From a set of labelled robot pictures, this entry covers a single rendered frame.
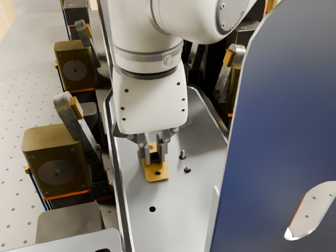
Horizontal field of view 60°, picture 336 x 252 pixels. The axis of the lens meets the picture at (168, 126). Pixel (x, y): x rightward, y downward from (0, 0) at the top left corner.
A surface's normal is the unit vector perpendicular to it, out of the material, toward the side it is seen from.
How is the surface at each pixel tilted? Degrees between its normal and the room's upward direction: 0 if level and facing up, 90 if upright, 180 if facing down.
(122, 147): 0
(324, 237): 90
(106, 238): 0
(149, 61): 90
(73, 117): 90
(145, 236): 0
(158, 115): 94
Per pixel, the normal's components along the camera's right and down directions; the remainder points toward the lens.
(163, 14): -0.70, 0.54
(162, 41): 0.44, 0.61
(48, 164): 0.24, 0.62
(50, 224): 0.00, -0.77
